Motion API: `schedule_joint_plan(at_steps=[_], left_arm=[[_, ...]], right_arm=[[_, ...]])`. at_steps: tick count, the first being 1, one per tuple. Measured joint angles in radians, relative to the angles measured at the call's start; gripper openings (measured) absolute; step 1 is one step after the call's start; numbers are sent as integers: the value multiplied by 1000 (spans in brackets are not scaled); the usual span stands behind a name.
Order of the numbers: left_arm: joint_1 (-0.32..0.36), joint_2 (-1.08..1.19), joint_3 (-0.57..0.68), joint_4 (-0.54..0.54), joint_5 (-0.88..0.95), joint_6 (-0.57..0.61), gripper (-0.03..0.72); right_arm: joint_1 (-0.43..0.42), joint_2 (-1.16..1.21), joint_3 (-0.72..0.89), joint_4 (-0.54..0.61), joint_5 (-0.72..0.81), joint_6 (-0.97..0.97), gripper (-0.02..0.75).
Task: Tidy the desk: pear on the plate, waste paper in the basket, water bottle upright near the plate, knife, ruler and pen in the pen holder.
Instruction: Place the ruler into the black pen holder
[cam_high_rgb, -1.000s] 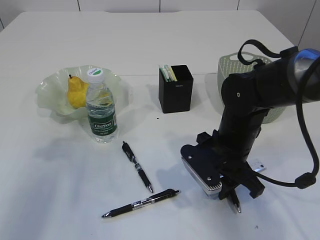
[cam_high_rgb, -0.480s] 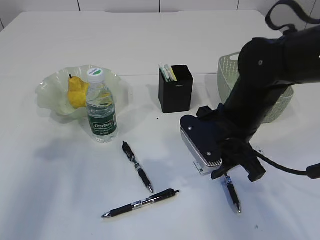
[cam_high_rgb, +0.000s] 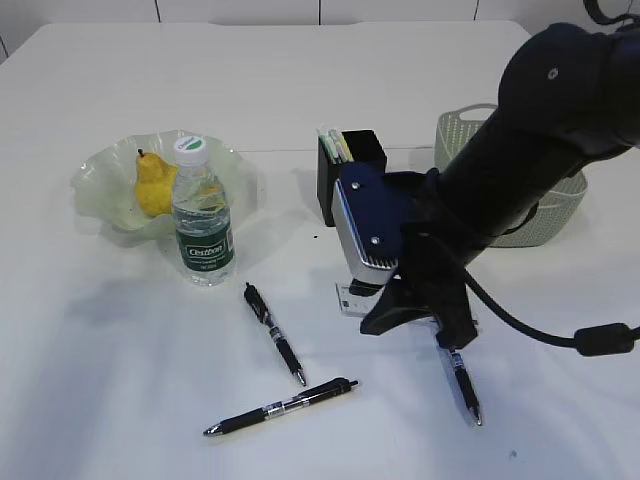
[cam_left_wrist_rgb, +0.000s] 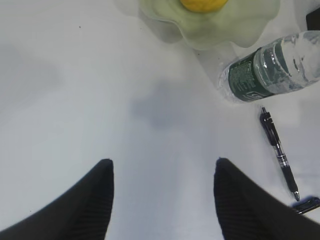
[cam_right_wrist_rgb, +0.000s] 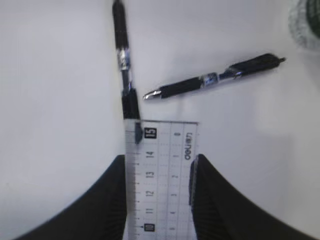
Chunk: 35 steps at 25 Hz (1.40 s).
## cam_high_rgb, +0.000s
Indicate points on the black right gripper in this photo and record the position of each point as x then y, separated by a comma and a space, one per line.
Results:
428, 280

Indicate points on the black pen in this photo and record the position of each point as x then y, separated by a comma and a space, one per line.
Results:
331, 389
462, 385
266, 318

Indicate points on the clear plastic ruler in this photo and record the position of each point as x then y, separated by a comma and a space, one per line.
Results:
352, 305

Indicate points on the yellow highlighter pen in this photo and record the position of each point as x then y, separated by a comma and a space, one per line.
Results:
341, 145

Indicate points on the mint green utility knife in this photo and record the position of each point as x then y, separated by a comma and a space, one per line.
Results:
329, 145

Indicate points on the clear water bottle green label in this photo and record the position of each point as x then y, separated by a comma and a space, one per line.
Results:
201, 214

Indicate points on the yellow pear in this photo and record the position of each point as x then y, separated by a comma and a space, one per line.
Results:
154, 183

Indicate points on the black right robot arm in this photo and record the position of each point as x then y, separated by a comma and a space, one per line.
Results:
567, 98

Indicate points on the green woven plastic basket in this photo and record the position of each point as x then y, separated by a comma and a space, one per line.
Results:
500, 187

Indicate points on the black square pen holder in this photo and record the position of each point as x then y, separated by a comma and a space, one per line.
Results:
368, 155

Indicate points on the pale green wavy glass plate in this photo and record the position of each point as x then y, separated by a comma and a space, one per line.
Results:
127, 186

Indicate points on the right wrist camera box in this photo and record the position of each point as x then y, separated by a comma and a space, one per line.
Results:
368, 217

